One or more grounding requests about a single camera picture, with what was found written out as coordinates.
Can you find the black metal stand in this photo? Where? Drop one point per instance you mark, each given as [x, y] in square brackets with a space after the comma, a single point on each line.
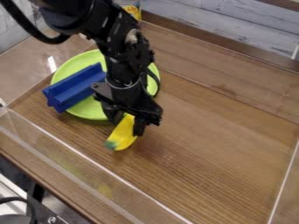
[44, 215]

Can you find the green round plate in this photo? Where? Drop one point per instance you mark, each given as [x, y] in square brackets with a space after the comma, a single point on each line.
[88, 108]

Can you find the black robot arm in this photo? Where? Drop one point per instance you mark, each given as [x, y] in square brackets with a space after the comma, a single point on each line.
[107, 24]

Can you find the yellow labelled can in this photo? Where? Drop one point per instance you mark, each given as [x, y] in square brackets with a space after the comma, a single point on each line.
[133, 8]

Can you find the clear acrylic front wall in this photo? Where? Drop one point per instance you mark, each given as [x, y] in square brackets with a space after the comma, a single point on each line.
[84, 184]

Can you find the blue plastic block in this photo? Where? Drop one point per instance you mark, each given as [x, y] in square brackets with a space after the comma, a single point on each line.
[70, 90]

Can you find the yellow toy banana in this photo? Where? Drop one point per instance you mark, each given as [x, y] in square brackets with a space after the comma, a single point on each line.
[121, 137]

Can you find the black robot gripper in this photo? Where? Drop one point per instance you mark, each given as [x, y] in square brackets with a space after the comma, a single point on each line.
[132, 100]

